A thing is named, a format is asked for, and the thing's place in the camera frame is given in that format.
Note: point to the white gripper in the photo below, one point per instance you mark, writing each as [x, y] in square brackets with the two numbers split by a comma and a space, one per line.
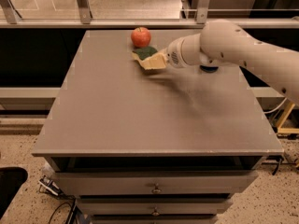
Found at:
[174, 55]

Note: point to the green and yellow sponge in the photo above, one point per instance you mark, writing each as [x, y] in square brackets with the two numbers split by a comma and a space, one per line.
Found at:
[144, 53]

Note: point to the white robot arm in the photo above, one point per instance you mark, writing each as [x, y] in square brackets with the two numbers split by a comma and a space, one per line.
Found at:
[222, 42]

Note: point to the red apple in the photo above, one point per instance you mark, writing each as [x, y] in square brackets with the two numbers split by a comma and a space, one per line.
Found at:
[141, 37]

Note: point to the blue Pepsi can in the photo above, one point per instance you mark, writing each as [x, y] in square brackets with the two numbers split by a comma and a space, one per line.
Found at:
[209, 69]

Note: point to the grey drawer cabinet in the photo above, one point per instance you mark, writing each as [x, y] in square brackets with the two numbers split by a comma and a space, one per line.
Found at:
[111, 115]

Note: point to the yellow metal stand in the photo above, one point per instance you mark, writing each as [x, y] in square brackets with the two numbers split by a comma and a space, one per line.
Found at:
[279, 125]

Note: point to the top grey drawer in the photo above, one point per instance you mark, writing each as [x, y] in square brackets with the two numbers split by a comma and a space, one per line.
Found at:
[154, 183]

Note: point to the grey drawer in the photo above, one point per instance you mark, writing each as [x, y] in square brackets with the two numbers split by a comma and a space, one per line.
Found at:
[154, 183]
[154, 206]

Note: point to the metal railing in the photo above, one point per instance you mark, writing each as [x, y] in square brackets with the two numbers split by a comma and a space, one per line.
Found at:
[150, 13]

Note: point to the middle grey drawer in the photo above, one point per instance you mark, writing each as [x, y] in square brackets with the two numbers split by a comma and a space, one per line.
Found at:
[154, 206]

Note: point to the small device on floor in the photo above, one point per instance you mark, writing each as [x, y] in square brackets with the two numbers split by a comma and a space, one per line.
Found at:
[50, 185]

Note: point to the black chair seat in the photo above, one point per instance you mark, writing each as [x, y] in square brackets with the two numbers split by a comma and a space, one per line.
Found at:
[11, 179]

